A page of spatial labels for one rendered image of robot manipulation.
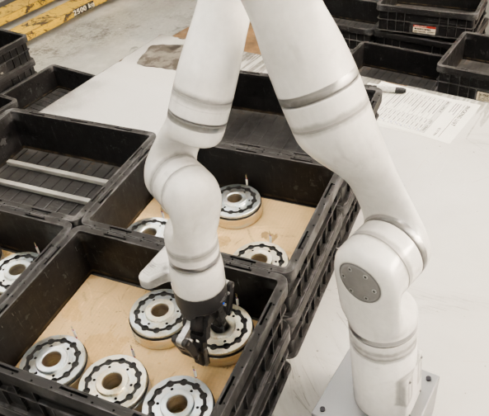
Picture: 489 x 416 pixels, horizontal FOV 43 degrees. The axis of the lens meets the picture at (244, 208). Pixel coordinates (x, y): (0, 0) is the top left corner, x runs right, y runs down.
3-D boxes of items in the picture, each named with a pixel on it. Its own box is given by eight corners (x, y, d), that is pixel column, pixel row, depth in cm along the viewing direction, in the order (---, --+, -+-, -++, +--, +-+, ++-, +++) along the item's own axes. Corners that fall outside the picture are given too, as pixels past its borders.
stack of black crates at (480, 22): (481, 87, 284) (499, -12, 255) (457, 123, 263) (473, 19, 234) (393, 70, 304) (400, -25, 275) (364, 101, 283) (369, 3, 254)
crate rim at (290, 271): (345, 175, 117) (345, 165, 115) (291, 286, 96) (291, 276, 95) (162, 142, 131) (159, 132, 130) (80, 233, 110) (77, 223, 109)
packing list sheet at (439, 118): (482, 102, 171) (482, 101, 170) (454, 145, 156) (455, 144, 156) (371, 79, 186) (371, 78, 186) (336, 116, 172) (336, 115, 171)
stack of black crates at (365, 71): (448, 133, 258) (459, 58, 237) (421, 172, 240) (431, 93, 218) (359, 111, 277) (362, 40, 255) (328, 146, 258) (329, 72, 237)
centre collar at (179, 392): (200, 397, 88) (200, 394, 87) (184, 427, 84) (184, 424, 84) (171, 386, 90) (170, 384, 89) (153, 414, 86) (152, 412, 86)
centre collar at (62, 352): (75, 354, 95) (74, 352, 95) (54, 379, 92) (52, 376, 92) (51, 343, 97) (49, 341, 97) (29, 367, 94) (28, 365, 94)
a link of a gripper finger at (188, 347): (172, 332, 87) (188, 342, 92) (166, 344, 86) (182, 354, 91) (189, 339, 86) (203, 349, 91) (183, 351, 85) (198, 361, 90)
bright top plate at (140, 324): (200, 296, 103) (199, 294, 103) (177, 344, 96) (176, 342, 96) (145, 286, 106) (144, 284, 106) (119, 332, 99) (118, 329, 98)
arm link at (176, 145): (179, 187, 83) (202, 89, 77) (213, 221, 77) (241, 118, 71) (132, 190, 79) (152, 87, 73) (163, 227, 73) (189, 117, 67)
